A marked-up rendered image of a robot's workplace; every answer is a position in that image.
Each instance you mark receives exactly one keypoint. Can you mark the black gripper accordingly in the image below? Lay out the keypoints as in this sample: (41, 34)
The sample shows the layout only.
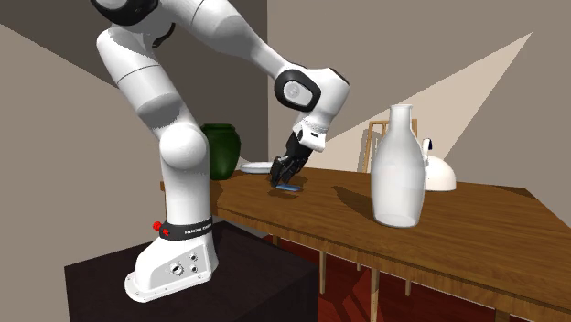
(298, 150)

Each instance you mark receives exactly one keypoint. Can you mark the blue phone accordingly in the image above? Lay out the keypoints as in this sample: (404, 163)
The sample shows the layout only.
(291, 188)

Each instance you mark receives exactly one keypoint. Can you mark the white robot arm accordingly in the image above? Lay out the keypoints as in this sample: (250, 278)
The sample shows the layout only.
(183, 147)

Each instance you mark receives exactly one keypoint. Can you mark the white plate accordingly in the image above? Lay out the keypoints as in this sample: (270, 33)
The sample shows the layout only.
(256, 167)

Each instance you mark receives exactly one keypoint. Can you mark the dark green vase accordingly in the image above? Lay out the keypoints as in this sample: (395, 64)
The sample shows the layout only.
(224, 151)

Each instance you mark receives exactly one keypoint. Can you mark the light wooden chair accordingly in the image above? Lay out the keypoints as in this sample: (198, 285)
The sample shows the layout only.
(372, 138)

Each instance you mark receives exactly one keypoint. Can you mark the white glass bottle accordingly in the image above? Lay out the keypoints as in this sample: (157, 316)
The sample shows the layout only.
(397, 178)

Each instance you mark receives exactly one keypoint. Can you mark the black robot stand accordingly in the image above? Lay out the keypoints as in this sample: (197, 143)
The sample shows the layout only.
(249, 285)

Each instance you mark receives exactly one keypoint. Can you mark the white dome kettle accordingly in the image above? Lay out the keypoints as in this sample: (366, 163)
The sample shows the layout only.
(439, 174)

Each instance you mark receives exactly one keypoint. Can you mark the wooden dining table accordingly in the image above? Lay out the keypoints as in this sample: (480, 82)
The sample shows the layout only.
(446, 232)

